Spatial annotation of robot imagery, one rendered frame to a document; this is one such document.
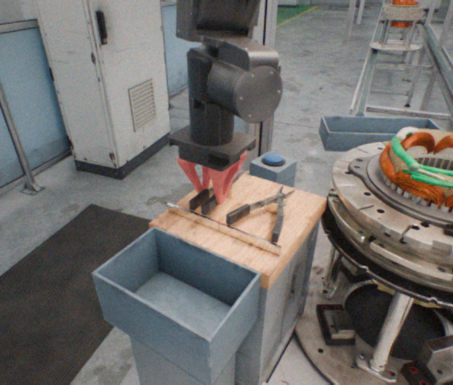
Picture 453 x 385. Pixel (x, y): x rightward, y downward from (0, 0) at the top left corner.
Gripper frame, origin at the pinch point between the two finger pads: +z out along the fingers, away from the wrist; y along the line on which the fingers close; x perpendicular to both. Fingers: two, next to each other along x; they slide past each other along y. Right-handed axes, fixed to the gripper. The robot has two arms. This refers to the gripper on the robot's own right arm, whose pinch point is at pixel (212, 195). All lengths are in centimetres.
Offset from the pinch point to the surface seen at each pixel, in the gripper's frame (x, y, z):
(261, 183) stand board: 10.4, 3.0, 2.3
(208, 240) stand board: -6.6, 3.6, 2.2
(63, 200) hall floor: 82, -178, 111
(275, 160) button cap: 23.4, -0.2, 4.4
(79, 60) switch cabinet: 121, -180, 25
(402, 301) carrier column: 5.3, 27.7, 10.8
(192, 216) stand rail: -4.3, -0.5, 1.3
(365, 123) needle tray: 51, 10, 4
